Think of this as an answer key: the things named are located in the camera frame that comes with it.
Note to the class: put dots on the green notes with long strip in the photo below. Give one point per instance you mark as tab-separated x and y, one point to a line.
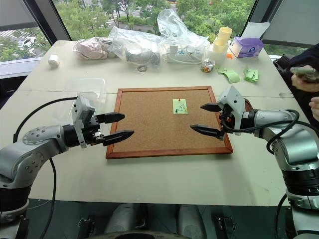
230	74

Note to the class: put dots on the person's hand with phone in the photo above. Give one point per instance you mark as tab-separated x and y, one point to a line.
305	81

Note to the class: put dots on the wood framed cork board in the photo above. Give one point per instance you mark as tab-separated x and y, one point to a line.
149	124

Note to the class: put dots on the plastic bag with pink items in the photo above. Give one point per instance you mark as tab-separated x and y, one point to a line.
91	48

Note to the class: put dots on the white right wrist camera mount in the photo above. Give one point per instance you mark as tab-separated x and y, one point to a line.
233	98

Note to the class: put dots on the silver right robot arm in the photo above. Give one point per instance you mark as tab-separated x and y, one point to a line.
296	149

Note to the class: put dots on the small white roll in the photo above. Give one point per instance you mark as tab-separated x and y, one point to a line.
53	61

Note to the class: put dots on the white power strip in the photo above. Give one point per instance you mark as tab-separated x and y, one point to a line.
184	53

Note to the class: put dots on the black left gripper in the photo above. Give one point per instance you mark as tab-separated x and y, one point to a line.
94	127

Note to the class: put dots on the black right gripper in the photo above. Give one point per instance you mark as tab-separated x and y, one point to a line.
226	115

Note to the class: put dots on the plastic bag with metal parts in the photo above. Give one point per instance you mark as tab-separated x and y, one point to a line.
139	53

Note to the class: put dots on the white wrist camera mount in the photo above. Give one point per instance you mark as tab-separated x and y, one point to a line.
81	109
233	98

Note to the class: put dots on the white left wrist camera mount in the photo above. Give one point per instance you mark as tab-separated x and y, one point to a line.
81	109

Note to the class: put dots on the black table clamp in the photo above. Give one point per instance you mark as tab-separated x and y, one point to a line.
225	226
86	225

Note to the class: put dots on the green sticky note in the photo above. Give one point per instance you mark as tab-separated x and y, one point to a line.
180	106

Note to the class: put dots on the crumpled green notes pile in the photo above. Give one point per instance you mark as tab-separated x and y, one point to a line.
251	74

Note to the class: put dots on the clear plastic container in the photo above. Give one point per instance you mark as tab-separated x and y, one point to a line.
84	87

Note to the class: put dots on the grey rounded robot leg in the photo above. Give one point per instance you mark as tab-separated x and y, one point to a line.
122	217
192	220

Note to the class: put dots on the white plastic tub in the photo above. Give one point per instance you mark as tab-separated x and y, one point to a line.
217	56

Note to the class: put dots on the large clear plastic bag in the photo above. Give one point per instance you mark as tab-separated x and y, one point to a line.
179	30

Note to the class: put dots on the small orange piece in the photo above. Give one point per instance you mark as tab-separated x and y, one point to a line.
229	56

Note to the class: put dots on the dark sleeved person's forearm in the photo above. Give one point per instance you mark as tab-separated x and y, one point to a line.
307	56

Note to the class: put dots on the black bag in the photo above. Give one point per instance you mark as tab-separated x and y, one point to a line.
282	66

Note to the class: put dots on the stacked cream paper cups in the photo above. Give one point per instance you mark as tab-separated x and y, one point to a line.
221	39

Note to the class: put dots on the small cup of pushpins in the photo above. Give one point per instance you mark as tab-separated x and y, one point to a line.
207	66

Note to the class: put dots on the person's bare hand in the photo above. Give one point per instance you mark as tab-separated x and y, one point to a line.
315	105

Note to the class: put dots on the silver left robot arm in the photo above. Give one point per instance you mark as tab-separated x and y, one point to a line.
30	147

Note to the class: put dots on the purple tissue box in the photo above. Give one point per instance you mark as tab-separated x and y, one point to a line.
246	47

